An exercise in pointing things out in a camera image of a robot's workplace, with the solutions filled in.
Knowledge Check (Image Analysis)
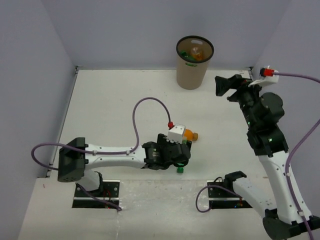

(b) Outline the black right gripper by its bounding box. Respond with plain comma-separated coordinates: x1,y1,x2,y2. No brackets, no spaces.
214,72,267,127

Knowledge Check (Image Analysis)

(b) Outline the green bottle front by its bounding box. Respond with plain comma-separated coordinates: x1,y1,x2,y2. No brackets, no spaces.
176,137,187,174

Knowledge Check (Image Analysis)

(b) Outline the green bottle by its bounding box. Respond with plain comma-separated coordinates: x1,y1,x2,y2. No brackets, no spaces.
176,137,187,174
180,51,195,62

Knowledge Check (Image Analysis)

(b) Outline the orange bottle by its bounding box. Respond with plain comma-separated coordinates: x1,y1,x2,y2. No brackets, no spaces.
183,128,199,142
190,47,204,62

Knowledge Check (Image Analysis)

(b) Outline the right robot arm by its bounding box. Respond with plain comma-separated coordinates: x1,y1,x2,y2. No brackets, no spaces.
215,74,320,240

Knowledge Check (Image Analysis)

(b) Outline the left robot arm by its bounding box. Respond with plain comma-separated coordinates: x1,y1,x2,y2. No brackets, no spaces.
57,133,192,197

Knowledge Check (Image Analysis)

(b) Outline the brown cardboard bin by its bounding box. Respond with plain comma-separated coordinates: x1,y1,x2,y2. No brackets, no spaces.
175,35,215,90

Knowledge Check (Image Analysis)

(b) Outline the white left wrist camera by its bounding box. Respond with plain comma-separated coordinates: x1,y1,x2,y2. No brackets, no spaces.
166,124,186,144

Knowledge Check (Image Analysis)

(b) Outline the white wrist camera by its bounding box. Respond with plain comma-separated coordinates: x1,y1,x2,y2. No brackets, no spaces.
166,124,186,144
248,66,279,88

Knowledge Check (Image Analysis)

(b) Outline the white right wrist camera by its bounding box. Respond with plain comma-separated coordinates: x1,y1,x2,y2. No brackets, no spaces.
248,66,279,88

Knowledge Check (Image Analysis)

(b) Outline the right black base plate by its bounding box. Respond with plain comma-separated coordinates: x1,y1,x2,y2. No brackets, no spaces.
207,187,252,210

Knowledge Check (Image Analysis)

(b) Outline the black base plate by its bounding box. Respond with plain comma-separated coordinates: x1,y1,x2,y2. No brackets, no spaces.
72,180,121,210
207,187,252,210

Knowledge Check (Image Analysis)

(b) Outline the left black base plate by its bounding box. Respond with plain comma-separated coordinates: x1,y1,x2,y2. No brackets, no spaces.
72,180,121,210

